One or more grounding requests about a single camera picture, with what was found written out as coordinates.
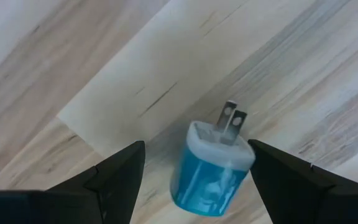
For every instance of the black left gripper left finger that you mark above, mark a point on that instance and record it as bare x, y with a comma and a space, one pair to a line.
104, 193

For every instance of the blue USB wall charger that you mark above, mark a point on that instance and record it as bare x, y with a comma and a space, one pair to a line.
207, 180

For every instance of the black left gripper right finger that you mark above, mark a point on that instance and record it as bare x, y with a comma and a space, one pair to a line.
297, 193

